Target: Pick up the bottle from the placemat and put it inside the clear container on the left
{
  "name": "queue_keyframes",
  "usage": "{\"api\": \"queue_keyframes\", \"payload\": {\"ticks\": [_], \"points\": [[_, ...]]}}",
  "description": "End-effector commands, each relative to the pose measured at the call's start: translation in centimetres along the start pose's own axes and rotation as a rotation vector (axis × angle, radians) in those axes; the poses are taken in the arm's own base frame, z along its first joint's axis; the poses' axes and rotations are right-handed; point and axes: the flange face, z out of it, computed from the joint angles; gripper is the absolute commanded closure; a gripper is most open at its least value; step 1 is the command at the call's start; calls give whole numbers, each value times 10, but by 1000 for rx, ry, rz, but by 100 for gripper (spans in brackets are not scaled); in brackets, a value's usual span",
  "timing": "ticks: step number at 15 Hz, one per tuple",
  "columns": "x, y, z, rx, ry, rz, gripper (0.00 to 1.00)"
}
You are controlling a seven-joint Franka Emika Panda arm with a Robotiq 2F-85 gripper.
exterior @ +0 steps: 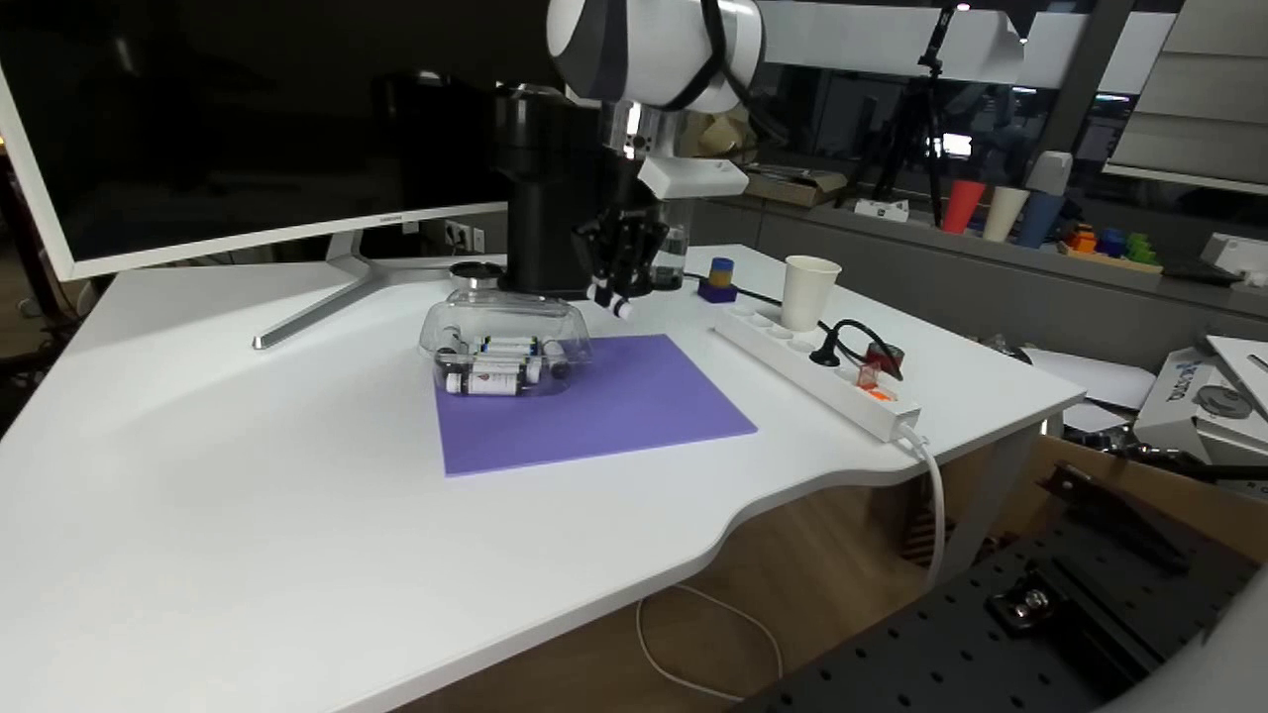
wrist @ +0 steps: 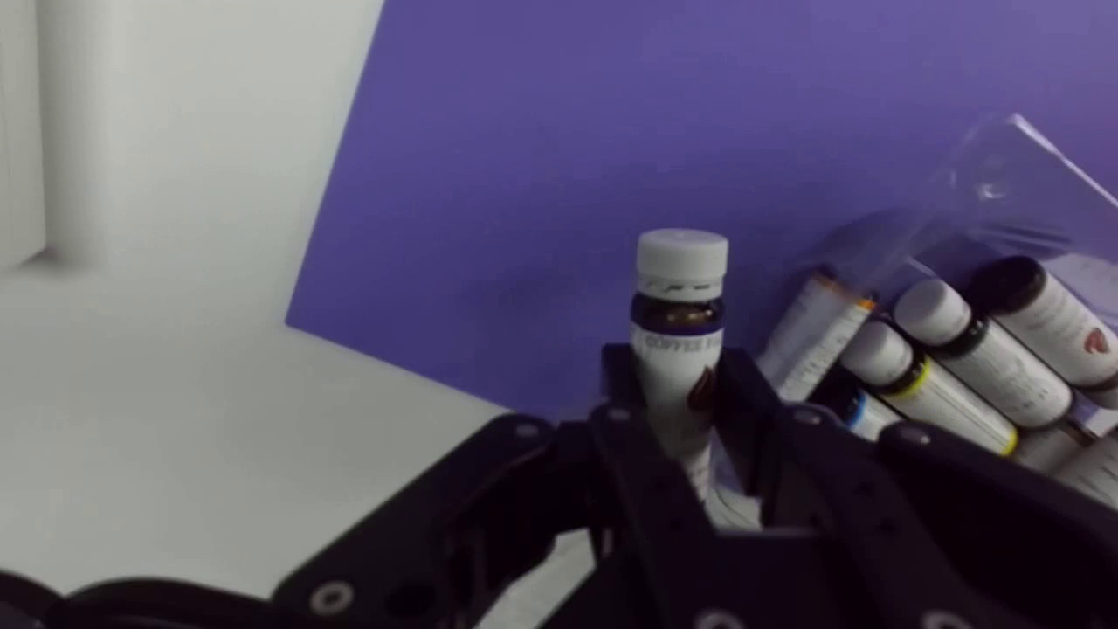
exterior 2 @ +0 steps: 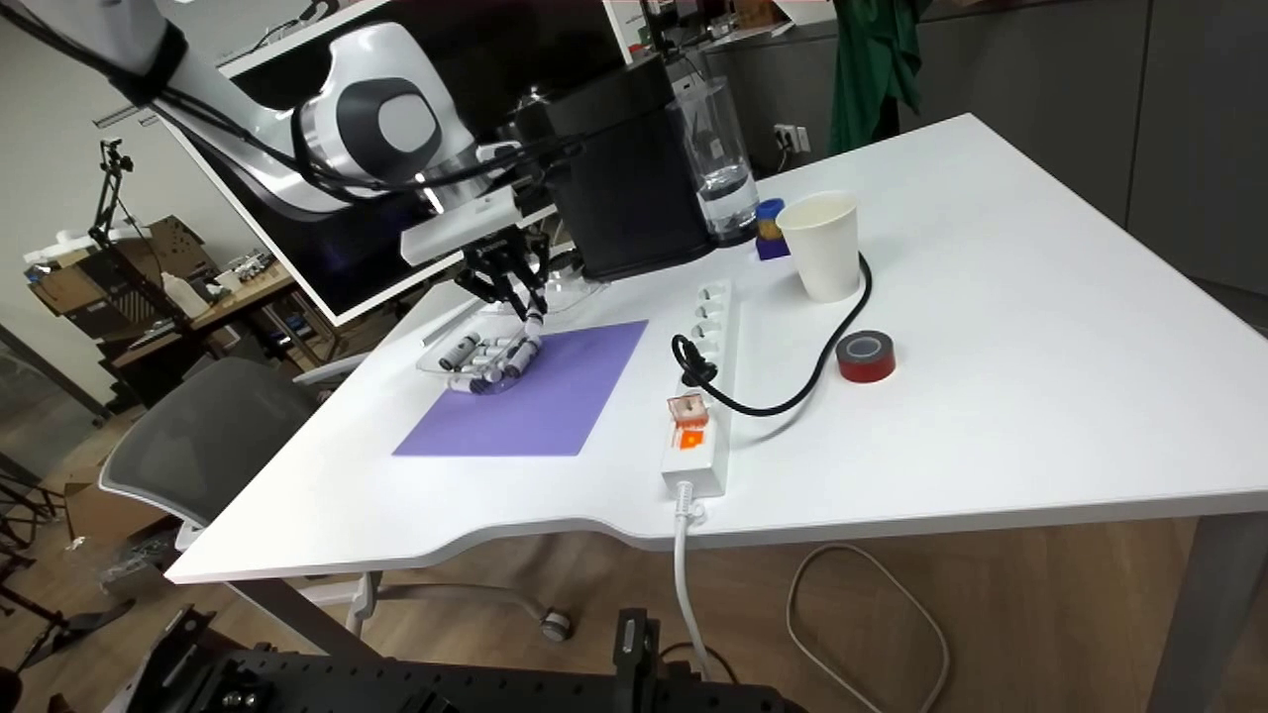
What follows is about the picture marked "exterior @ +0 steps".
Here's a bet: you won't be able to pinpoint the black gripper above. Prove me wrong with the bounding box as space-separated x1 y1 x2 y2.
575 192 674 316

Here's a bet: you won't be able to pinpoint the clear plastic container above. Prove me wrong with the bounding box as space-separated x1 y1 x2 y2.
415 260 595 404

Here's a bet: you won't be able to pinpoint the purple placemat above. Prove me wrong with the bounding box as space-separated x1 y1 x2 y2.
432 327 762 479

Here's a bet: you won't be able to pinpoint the blue and orange block stack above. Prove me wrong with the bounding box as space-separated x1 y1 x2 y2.
696 253 745 307

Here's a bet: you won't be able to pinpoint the black cylindrical column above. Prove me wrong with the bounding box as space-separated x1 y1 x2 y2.
490 83 606 301

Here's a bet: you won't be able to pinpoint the white paper cup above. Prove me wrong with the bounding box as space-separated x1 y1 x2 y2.
781 253 843 331

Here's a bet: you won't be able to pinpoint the white power strip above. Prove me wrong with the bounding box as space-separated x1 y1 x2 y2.
709 311 929 451

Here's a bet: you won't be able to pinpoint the red plastic cup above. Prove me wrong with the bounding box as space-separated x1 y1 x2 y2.
938 175 989 241

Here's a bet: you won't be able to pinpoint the black tripod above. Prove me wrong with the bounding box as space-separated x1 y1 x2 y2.
909 0 975 229

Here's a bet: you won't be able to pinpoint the white plastic cup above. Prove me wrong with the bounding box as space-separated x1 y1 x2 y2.
982 183 1029 245

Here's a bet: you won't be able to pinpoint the blue plastic cup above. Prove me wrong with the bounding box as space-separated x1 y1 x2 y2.
1016 186 1071 253

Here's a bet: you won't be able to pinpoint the white framed monitor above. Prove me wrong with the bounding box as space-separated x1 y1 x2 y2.
0 0 527 353

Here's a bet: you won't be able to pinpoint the white paper sheets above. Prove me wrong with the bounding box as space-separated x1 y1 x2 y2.
1024 345 1161 415

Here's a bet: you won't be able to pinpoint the black perforated breadboard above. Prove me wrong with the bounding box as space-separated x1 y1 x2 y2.
738 520 1260 713

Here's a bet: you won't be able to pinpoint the white grey device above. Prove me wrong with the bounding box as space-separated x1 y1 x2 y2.
1128 331 1268 471

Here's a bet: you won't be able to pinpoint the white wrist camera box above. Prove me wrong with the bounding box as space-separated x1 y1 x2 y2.
634 155 753 207

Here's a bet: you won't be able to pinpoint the black plug with cable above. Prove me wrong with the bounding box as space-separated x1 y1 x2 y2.
805 311 909 378

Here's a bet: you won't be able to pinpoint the white power strip cable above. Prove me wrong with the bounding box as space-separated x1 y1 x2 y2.
905 421 955 588

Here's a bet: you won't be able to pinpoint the thin white cable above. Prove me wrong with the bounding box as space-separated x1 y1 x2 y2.
629 579 787 705

